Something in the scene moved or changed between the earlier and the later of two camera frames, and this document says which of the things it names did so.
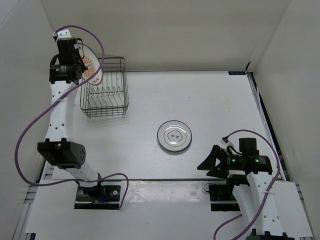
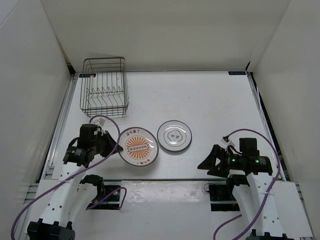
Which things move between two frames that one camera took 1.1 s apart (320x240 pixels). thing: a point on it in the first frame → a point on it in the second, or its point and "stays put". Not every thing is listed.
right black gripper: x=209 y=164 stays put
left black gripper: x=84 y=67 → x=111 y=141
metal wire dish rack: x=109 y=98 stays put
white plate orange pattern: x=91 y=61 → x=140 y=146
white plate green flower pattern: x=175 y=143 stays put
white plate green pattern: x=174 y=135 stays put
